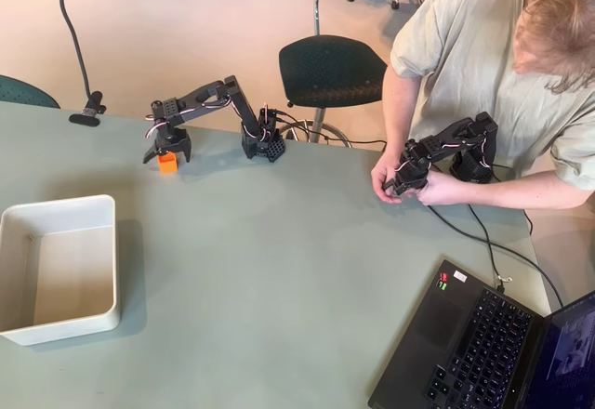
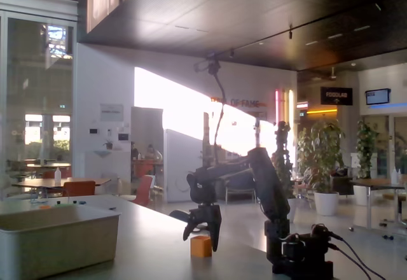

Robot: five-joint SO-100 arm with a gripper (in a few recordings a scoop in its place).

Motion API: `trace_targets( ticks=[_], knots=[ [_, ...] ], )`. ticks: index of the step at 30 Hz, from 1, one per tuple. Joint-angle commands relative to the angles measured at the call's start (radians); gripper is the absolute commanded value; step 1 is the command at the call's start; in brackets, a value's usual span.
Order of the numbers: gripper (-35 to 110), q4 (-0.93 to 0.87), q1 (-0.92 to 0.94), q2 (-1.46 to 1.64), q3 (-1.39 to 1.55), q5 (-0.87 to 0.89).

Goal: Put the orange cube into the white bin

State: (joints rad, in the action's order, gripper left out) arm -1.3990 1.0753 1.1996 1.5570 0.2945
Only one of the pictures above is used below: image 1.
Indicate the small orange cube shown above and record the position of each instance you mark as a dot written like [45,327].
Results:
[168,165]

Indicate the black leader robot arm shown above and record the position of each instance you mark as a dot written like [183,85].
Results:
[469,144]

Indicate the black follower robot arm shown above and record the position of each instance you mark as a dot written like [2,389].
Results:
[232,102]

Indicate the person's left forearm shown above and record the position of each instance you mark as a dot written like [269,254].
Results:
[525,190]

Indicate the person's right forearm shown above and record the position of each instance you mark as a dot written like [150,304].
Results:
[397,116]

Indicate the white plastic bin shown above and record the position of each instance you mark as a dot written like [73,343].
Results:
[74,260]

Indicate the person's right hand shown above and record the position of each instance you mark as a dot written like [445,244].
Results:
[383,179]

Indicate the person's left hand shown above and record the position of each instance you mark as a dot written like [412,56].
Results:
[446,190]

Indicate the black gooseneck table clamp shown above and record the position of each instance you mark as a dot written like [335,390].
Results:
[88,114]

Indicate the dark green perforated chair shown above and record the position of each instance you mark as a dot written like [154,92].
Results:
[332,72]

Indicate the green chair seat edge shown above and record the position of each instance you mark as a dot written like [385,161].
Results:
[23,93]

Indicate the beige t-shirt torso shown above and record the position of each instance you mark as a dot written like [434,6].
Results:
[469,42]

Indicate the black open laptop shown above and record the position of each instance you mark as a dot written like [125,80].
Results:
[483,344]

